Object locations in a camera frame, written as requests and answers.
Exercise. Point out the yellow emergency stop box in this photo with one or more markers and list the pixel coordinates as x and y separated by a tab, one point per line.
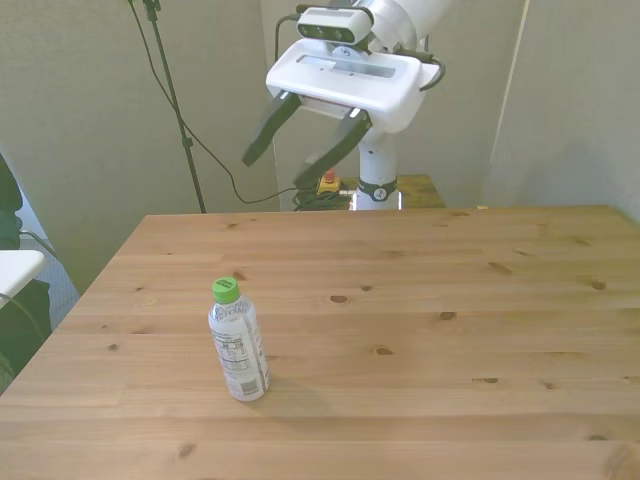
329	186

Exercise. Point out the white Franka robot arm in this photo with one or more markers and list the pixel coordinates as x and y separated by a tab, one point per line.
400	20

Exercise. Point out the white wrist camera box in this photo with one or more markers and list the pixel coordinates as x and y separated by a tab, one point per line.
332	25

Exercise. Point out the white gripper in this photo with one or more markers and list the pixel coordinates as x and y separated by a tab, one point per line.
350	85

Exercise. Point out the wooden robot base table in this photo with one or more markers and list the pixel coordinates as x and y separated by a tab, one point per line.
420	192

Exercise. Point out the white bottle with green cap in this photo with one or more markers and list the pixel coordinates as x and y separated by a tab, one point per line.
240	350

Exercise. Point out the black tripod camera pole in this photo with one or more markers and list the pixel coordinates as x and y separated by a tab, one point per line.
173	95

